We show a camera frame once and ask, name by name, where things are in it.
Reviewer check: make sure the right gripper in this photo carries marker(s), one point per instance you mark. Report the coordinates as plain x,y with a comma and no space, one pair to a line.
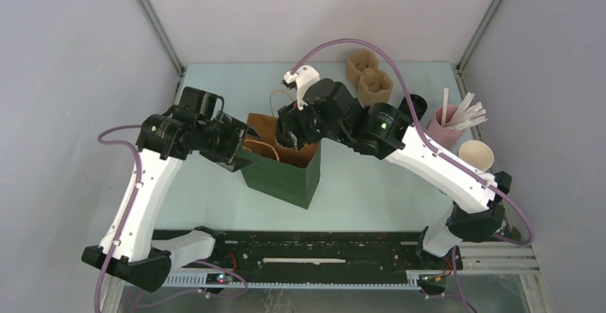
292,117

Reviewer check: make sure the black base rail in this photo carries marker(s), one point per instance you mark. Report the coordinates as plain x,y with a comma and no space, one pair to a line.
352,259

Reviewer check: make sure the single white straw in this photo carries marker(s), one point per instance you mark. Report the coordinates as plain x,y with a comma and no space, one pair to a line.
443,120

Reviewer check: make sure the green paper bag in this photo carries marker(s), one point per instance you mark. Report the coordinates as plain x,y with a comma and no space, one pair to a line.
286,174

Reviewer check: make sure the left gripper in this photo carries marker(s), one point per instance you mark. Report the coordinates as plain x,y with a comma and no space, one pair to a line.
236,131

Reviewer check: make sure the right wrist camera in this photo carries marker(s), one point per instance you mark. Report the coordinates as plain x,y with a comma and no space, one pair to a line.
303,78

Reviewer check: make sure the bundle of white straws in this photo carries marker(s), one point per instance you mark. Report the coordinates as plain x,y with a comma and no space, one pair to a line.
467,114

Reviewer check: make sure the stacked brown cup carriers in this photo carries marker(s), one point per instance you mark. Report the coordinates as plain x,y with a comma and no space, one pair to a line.
372,84

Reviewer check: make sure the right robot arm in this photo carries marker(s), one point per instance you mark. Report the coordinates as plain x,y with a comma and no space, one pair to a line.
386,133

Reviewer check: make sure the pink straw holder cup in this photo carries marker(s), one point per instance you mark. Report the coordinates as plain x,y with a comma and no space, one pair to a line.
440,134

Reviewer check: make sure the stack of black lids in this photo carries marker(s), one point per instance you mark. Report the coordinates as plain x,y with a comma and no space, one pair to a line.
419,104

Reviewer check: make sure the stack of paper cups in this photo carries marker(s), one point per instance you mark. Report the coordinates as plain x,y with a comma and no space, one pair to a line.
476,153

